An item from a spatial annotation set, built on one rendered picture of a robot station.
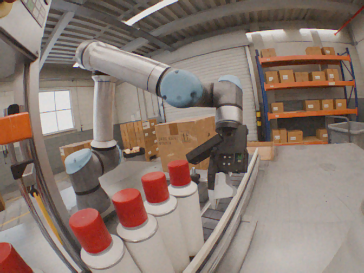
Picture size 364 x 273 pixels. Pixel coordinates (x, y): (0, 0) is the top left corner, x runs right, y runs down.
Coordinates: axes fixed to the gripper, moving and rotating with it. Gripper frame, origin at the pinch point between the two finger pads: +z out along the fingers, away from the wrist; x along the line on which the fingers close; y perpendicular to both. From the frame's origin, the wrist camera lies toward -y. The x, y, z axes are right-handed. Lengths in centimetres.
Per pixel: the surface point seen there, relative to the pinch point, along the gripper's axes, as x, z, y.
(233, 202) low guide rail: 4.5, -0.5, 4.3
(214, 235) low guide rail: -6.4, 5.8, 4.2
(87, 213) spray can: -29.9, -0.2, 0.4
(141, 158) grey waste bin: 143, -26, -203
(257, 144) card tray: 81, -37, 0
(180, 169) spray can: -17.7, -6.6, 1.3
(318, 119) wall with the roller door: 406, -195, 160
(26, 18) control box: -46, -19, -7
